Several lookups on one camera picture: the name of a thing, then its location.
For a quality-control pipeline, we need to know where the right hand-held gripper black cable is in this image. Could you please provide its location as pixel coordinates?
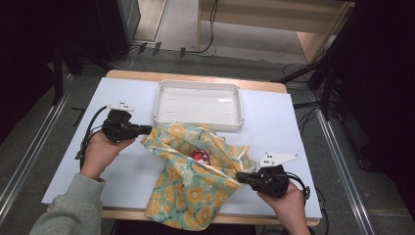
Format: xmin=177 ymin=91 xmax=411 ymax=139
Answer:
xmin=286 ymin=171 xmax=311 ymax=206

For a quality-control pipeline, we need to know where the row of black plugs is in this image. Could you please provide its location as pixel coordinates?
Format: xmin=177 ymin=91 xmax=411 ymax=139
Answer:
xmin=136 ymin=41 xmax=187 ymax=59

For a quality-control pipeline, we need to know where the bundle of black floor cables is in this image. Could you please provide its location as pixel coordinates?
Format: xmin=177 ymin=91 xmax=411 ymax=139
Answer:
xmin=282 ymin=62 xmax=346 ymax=133

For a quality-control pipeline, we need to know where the hand-held gripper black cable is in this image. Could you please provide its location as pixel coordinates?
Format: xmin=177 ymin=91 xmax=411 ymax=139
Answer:
xmin=286 ymin=171 xmax=311 ymax=206
xmin=74 ymin=104 xmax=111 ymax=171

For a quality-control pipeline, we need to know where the light wooden shelf unit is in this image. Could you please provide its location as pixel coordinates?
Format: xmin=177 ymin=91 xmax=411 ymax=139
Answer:
xmin=195 ymin=0 xmax=356 ymax=65

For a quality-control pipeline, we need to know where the red can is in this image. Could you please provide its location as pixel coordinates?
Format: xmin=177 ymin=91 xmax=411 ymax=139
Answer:
xmin=188 ymin=148 xmax=212 ymax=165

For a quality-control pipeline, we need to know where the wooden table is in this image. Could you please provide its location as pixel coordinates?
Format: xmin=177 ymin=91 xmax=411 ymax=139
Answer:
xmin=101 ymin=69 xmax=321 ymax=227

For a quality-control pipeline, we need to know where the orange-print green cloth bag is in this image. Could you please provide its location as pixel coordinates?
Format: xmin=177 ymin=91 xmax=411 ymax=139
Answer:
xmin=140 ymin=120 xmax=257 ymax=232

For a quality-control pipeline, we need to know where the person's right hand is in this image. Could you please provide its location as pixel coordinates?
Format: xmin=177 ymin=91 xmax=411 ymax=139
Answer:
xmin=256 ymin=181 xmax=307 ymax=224

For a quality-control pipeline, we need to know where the metal floor rail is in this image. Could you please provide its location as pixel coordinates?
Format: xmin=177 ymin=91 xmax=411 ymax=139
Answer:
xmin=307 ymin=89 xmax=377 ymax=235
xmin=0 ymin=73 xmax=75 ymax=224

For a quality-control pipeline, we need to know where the white board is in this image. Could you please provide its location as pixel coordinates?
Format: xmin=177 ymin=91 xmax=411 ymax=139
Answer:
xmin=41 ymin=76 xmax=323 ymax=219

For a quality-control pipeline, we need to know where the black bent bar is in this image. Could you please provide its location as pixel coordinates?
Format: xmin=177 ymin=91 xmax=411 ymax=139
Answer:
xmin=70 ymin=106 xmax=87 ymax=128

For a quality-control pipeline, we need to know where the person's left hand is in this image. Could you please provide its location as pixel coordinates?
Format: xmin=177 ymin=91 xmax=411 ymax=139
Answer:
xmin=79 ymin=131 xmax=137 ymax=181

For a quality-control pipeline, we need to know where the black stand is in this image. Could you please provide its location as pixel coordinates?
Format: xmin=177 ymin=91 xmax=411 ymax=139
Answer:
xmin=48 ymin=38 xmax=109 ymax=106
xmin=273 ymin=6 xmax=358 ymax=121

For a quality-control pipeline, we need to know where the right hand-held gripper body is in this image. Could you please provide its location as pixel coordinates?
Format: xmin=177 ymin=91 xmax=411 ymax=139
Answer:
xmin=250 ymin=151 xmax=300 ymax=199

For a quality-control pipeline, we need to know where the white plastic tray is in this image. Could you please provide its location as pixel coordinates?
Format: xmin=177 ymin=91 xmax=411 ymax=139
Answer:
xmin=152 ymin=78 xmax=246 ymax=132

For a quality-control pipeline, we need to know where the left hand-held gripper black cable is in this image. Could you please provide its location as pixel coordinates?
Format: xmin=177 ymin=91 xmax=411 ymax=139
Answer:
xmin=74 ymin=104 xmax=111 ymax=171

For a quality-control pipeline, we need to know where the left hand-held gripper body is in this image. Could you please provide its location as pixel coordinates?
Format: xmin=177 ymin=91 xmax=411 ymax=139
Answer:
xmin=101 ymin=101 xmax=139 ymax=144

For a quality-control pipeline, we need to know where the black hanging cable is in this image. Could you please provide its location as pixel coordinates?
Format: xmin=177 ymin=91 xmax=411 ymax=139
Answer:
xmin=195 ymin=0 xmax=219 ymax=55

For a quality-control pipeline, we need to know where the black cabinet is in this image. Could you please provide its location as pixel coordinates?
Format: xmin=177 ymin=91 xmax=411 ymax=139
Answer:
xmin=94 ymin=0 xmax=142 ymax=62

